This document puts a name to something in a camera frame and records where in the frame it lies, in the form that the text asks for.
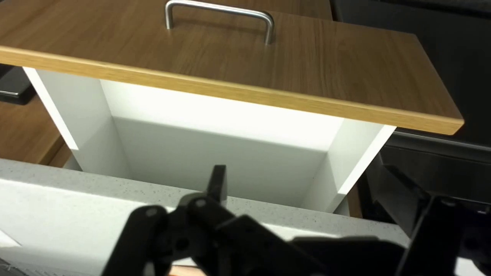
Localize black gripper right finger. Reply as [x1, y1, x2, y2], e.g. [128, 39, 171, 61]
[365, 162, 491, 276]

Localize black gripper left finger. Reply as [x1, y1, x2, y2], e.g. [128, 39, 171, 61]
[99, 162, 411, 276]

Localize white drawer with wooden front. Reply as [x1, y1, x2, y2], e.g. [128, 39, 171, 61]
[0, 0, 466, 214]

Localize black flat handle piece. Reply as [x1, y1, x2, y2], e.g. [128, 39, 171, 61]
[0, 64, 38, 107]

